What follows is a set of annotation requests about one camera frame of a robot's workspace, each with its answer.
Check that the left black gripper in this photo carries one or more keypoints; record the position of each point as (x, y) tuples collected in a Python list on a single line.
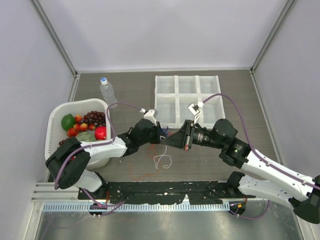
[(158, 133)]

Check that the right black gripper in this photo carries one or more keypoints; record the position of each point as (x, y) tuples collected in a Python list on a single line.
[(180, 139)]

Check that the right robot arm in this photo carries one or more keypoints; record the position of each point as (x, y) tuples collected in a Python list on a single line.
[(280, 184)]

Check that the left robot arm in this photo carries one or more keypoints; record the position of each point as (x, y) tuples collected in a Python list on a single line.
[(68, 164)]

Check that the red apple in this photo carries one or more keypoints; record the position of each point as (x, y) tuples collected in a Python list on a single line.
[(100, 133)]

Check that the white six-compartment organizer tray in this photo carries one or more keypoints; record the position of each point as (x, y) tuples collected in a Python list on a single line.
[(173, 94)]

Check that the purple grape bunch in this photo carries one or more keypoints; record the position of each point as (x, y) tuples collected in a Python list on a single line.
[(96, 118)]

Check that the green melon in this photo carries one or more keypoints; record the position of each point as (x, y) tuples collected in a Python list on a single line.
[(86, 137)]

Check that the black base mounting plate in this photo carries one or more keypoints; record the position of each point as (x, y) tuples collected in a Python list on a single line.
[(169, 192)]

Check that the clear plastic water bottle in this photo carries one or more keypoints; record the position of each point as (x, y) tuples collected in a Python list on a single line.
[(107, 92)]

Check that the green lime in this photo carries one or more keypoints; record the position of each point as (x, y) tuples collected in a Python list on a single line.
[(68, 122)]

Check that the dark red grape bunch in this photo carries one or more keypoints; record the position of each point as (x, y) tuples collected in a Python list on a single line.
[(62, 141)]

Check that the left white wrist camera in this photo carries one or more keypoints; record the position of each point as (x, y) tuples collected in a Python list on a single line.
[(150, 115)]

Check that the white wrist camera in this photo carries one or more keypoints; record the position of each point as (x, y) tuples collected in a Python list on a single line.
[(150, 115), (196, 110)]

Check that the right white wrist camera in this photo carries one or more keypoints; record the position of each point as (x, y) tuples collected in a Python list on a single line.
[(196, 110)]

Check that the white slotted cable duct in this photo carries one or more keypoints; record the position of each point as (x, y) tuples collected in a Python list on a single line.
[(88, 207)]

